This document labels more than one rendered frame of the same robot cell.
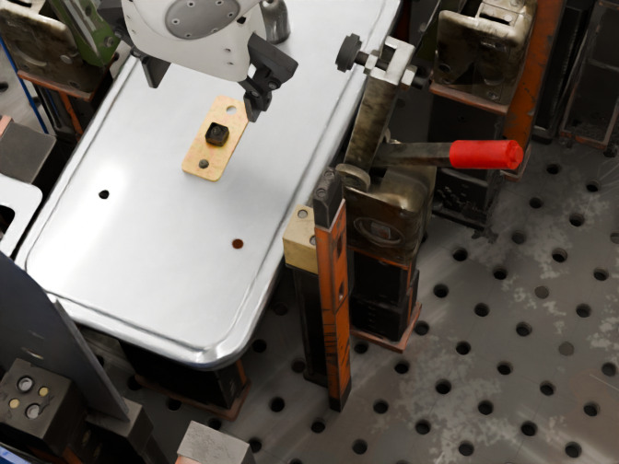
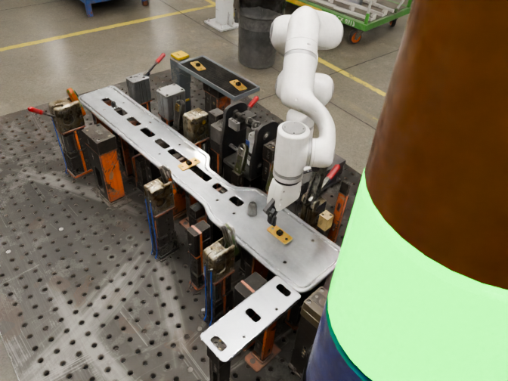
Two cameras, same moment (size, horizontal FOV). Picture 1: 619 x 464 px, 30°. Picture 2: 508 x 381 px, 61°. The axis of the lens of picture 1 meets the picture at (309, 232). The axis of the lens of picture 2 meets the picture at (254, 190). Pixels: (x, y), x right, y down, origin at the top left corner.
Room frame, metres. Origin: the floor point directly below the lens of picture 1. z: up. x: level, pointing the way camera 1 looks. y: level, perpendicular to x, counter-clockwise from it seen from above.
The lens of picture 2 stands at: (0.37, 1.00, 2.01)
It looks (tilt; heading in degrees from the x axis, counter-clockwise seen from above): 42 degrees down; 285
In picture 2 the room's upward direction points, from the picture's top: 4 degrees clockwise
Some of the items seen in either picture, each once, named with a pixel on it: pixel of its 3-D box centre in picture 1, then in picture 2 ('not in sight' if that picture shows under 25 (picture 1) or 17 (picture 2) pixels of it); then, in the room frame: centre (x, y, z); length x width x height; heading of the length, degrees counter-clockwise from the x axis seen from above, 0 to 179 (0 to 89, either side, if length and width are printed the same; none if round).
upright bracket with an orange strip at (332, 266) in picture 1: (335, 315); (331, 238); (0.37, -0.02, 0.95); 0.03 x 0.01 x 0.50; 152
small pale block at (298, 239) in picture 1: (316, 309); (317, 252); (0.40, 0.00, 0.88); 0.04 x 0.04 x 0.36; 62
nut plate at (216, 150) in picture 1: (216, 134); (279, 233); (0.53, 0.07, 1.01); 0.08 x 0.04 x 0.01; 152
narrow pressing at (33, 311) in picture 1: (13, 320); not in sight; (0.30, 0.21, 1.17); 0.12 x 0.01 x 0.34; 62
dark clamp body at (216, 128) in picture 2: not in sight; (223, 162); (0.88, -0.33, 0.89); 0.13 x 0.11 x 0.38; 62
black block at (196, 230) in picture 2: not in sight; (199, 258); (0.78, 0.14, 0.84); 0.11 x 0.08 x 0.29; 62
